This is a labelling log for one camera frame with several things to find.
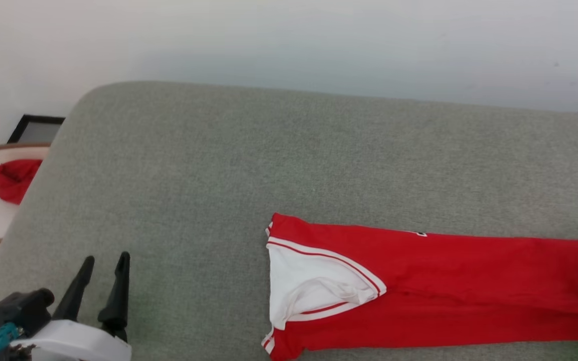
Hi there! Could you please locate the grey fabric sofa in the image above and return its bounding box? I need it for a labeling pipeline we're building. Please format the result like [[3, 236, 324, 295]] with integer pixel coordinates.
[[0, 81, 578, 361]]

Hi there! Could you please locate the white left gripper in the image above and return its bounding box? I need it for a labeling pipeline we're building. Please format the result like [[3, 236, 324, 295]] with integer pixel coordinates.
[[10, 251, 132, 361]]

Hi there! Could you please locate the black rectangular frame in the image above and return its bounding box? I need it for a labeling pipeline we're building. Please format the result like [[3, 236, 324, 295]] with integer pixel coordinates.
[[7, 114, 66, 145]]

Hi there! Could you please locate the red white basketball jersey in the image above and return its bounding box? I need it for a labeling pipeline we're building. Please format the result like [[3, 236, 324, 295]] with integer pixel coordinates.
[[261, 213, 578, 361]]

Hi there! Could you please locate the red cloth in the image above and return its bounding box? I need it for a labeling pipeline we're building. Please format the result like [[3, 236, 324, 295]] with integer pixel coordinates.
[[0, 159, 43, 205]]

